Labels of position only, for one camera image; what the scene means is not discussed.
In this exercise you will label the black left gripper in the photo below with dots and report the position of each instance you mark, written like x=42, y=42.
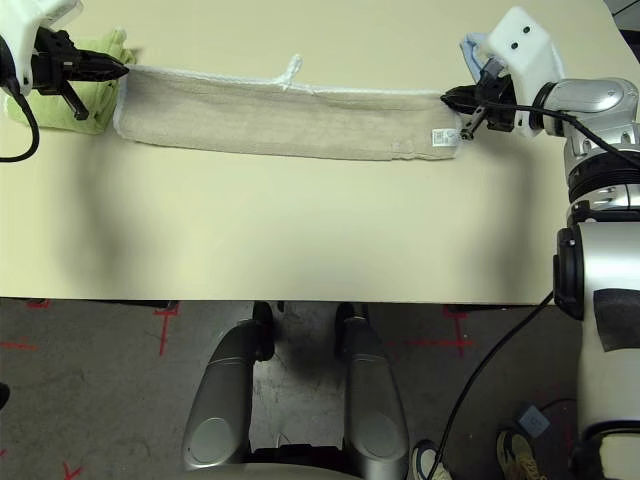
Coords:
x=50, y=65

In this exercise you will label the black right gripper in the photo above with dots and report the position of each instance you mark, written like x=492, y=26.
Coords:
x=497, y=100

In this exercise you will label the beige towel with white trim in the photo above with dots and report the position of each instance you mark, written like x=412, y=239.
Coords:
x=275, y=115

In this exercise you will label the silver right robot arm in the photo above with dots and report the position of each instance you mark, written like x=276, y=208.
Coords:
x=600, y=250

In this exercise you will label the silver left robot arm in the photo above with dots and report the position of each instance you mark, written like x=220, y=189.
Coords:
x=5, y=60

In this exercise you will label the folded light blue towel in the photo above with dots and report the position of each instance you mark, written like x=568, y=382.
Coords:
x=472, y=50

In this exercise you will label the folded green towel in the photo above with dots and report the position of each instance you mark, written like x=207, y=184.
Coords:
x=55, y=115

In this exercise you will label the small blue box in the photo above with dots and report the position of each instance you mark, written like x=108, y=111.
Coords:
x=532, y=422

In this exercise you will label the yellowish grey sneaker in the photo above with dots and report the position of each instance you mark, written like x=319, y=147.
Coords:
x=517, y=455

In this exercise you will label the white grey sneaker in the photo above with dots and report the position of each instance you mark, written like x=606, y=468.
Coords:
x=425, y=460

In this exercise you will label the grey robot waist housing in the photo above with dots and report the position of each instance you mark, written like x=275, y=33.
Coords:
x=280, y=475

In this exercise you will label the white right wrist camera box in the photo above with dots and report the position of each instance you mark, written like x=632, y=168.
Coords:
x=520, y=45

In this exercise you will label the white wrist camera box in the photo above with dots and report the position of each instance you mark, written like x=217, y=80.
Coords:
x=20, y=25
x=520, y=45

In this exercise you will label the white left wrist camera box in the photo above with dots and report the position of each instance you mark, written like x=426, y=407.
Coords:
x=20, y=25

